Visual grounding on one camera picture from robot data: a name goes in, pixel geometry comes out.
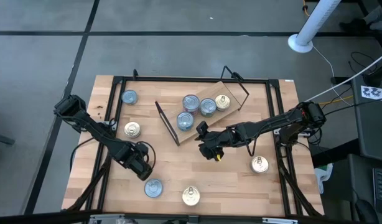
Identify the silver frame bracket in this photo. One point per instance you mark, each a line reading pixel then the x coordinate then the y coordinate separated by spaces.
pixel 279 221
pixel 105 219

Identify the grey furniture foot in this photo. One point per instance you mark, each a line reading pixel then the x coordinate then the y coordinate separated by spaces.
pixel 2 139

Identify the white tower fan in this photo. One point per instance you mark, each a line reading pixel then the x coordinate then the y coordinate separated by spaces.
pixel 300 43

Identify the person's leg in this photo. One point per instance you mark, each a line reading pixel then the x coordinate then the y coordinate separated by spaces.
pixel 379 21

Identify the black power strip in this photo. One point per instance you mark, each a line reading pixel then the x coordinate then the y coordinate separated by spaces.
pixel 339 80

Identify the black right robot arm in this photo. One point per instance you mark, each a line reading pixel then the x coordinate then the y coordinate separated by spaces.
pixel 272 123

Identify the person's foot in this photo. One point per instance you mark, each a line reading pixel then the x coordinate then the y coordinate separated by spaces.
pixel 352 25

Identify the silver-lid green-label can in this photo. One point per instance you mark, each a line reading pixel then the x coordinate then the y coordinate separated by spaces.
pixel 208 106
pixel 208 116

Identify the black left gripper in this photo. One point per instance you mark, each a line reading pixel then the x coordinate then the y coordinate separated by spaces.
pixel 142 169

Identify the black desk foot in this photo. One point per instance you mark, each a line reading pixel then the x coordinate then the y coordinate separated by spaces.
pixel 334 152

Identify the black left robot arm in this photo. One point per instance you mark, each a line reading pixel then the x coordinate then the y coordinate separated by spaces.
pixel 94 130

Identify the gold-lid Wild Planet can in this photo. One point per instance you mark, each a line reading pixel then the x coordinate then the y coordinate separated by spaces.
pixel 222 102
pixel 191 195
pixel 259 164
pixel 132 129

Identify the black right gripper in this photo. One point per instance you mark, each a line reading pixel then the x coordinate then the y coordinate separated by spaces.
pixel 212 146

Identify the black table frame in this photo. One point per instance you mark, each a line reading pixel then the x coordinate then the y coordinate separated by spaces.
pixel 178 79

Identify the white green bag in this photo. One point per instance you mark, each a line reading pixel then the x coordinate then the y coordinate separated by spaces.
pixel 322 179

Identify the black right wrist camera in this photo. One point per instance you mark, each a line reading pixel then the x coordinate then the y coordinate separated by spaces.
pixel 202 128

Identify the silver-lid blue-label can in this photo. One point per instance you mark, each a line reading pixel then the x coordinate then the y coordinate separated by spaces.
pixel 153 188
pixel 185 120

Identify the white printed paper tag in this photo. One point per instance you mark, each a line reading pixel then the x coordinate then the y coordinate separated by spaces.
pixel 374 92

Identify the black computer mouse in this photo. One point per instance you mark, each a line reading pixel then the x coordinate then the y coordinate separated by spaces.
pixel 366 213

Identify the grey desk with keyboard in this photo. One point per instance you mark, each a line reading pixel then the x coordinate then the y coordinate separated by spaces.
pixel 362 186

